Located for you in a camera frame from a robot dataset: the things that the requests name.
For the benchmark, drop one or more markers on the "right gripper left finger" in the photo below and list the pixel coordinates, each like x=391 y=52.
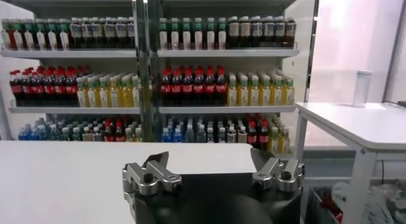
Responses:
x=149 y=181

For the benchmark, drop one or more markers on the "white drinks shelf unit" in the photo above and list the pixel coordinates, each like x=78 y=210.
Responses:
x=228 y=53
x=79 y=54

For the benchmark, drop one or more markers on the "white side table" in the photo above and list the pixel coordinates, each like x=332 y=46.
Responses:
x=364 y=123

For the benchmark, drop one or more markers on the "dark red garment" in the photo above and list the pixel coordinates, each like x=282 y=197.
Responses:
x=330 y=209

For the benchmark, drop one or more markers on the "pale grey cloth heap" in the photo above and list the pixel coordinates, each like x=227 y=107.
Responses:
x=380 y=206

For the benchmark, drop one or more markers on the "yellow tea bottle green cap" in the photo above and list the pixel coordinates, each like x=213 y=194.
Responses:
x=277 y=95
x=136 y=96
x=265 y=95
x=254 y=95
x=114 y=96
x=92 y=96
x=289 y=95
x=232 y=95
x=126 y=96
x=103 y=96
x=243 y=95
x=82 y=96

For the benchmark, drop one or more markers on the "dark clothes bin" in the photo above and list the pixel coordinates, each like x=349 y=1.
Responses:
x=314 y=206

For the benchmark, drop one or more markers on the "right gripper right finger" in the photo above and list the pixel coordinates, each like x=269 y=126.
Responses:
x=279 y=176

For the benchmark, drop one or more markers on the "dark tea bottle white cap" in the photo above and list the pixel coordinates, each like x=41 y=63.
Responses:
x=130 y=31
x=269 y=30
x=109 y=31
x=76 y=31
x=279 y=30
x=290 y=30
x=97 y=31
x=120 y=31
x=86 y=31
x=256 y=30

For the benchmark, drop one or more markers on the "dark tea bottle beige label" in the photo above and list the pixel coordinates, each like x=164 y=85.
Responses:
x=245 y=30
x=233 y=30

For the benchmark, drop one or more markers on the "open glass cabinet door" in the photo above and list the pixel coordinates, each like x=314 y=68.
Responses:
x=313 y=38

